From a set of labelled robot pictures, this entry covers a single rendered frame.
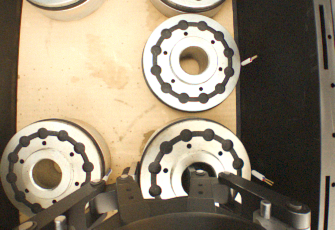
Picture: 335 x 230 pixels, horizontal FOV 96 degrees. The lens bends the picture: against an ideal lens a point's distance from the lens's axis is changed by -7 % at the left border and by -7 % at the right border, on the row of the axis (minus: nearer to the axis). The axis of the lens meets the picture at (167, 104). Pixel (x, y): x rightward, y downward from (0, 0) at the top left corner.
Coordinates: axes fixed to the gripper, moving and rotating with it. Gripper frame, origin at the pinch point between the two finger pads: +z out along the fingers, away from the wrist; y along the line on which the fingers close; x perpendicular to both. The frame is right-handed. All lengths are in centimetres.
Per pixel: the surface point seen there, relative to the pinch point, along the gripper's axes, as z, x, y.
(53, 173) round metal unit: 3.6, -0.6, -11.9
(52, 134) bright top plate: 1.5, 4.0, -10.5
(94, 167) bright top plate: 1.2, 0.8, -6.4
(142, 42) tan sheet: 4.4, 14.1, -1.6
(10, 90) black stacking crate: 3.7, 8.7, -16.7
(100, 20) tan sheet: 4.4, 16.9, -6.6
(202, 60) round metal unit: 2.7, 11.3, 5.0
